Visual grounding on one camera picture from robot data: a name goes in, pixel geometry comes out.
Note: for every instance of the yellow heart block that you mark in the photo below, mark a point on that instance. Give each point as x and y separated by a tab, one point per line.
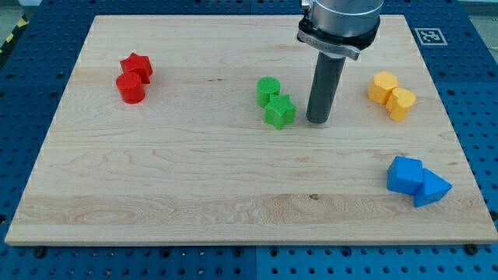
400	103

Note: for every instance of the white fiducial marker tag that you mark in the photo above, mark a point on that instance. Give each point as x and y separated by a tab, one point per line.
430	36

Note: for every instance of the wooden board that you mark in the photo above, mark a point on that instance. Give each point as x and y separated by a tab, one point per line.
194	163

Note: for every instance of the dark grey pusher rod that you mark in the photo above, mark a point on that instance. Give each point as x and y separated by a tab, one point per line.
327	74

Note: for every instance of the yellow hexagon block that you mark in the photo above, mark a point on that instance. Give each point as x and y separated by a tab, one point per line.
381	87

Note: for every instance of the green star block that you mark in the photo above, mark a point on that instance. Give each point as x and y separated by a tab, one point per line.
280	111

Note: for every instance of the red cylinder block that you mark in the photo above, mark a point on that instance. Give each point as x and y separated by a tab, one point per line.
130	87

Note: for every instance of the red star block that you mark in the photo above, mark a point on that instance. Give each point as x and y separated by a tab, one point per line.
139	64

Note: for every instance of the green cylinder block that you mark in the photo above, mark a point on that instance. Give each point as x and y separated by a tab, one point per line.
266	87

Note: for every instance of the blue cube block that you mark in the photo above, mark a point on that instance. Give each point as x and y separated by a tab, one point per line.
405	175

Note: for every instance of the blue triangle block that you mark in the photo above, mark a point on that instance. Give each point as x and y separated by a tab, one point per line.
433	189

